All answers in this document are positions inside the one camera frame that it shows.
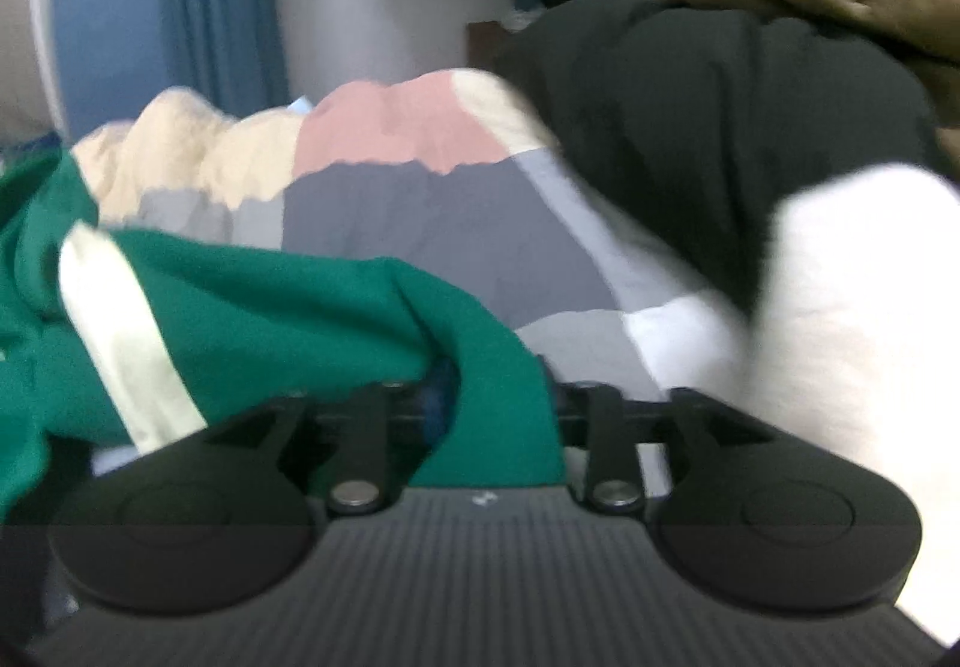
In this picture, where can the blue foam mat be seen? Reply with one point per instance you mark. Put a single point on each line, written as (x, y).
(105, 36)

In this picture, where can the green hoodie with white stripe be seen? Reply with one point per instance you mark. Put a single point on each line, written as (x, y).
(262, 307)

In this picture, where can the white garment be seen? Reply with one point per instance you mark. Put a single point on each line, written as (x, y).
(862, 337)

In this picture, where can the brown wooden furniture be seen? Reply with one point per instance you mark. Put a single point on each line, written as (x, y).
(487, 48)

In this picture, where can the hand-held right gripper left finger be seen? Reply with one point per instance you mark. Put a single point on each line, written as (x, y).
(433, 404)

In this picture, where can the black garment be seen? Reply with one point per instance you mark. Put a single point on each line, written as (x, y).
(675, 134)

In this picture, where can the patchwork blanket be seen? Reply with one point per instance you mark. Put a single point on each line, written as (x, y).
(420, 224)

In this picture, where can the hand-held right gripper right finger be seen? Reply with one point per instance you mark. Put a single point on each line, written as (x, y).
(577, 404)

